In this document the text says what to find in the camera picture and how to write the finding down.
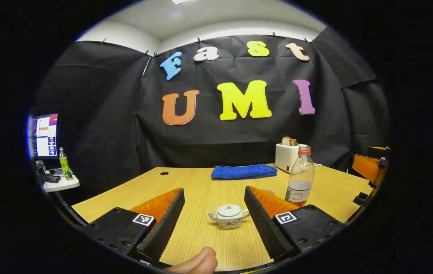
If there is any computer monitor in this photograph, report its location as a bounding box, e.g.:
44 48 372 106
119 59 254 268
30 113 59 160

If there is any white toaster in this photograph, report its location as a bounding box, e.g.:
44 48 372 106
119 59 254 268
275 143 308 174

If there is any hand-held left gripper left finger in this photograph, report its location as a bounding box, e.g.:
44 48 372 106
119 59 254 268
83 187 185 265

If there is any clear plastic water bottle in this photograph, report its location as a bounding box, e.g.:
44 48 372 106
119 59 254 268
285 146 315 208

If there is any white ceramic teacup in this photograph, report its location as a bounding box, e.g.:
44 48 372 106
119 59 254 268
206 204 250 229

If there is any white side table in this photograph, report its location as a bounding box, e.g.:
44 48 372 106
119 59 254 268
41 167 81 193

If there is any green bottle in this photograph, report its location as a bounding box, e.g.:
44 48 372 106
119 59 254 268
59 147 73 180

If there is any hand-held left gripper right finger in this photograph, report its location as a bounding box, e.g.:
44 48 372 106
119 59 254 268
244 185 346 262

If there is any blue towel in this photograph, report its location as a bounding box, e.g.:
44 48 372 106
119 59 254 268
211 164 278 180

